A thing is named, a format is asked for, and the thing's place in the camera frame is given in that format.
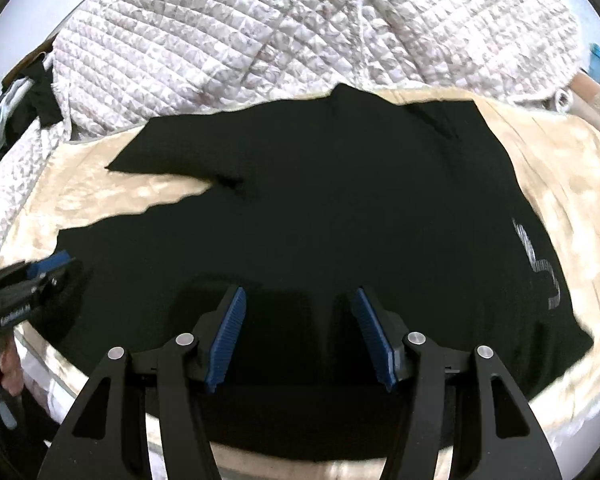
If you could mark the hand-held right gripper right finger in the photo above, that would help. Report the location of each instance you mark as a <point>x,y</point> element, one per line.
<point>375,340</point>

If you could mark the small blue item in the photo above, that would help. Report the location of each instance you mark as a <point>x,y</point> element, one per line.
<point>598,62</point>

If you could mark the person's left hand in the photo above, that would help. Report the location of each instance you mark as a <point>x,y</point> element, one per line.
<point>7,367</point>

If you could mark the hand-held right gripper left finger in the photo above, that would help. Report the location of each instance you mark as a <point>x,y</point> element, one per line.
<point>225,340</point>

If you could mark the cardboard box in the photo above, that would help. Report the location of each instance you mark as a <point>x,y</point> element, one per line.
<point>597,100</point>

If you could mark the beige satin bedsheet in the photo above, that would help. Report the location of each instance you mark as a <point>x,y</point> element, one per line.
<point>555,160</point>

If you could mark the black pants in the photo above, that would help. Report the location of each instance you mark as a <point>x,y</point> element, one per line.
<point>330,185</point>

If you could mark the white quilted comforter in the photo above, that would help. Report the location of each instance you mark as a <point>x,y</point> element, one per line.
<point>230,35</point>

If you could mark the light blue cloth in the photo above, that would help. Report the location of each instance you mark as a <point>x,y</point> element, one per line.
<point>7,110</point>

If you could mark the dark cloth pile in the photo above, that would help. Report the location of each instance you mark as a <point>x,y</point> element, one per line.
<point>42,100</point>

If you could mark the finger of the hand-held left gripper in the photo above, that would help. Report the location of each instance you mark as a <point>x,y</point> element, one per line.
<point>50,263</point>
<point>62,280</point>

